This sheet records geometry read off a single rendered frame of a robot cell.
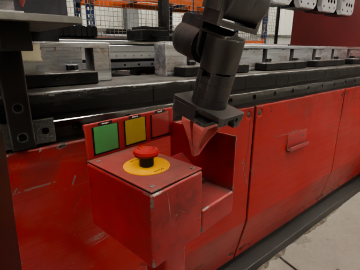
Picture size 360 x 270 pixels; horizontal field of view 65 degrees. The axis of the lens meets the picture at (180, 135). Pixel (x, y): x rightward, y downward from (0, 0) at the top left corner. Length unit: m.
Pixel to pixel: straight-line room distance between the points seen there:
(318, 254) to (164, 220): 1.29
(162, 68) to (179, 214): 0.55
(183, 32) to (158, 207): 0.27
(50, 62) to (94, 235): 0.42
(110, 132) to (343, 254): 1.40
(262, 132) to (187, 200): 0.69
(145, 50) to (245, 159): 0.56
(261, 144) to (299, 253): 0.69
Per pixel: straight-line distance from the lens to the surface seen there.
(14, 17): 0.46
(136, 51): 1.11
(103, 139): 0.48
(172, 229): 0.42
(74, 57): 0.74
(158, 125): 0.55
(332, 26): 2.46
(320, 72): 1.37
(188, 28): 0.47
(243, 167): 1.04
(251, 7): 0.41
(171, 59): 0.88
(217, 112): 0.43
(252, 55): 1.17
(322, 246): 1.69
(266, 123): 1.08
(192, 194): 0.43
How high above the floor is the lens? 0.95
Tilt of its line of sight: 17 degrees down
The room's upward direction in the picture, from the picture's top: straight up
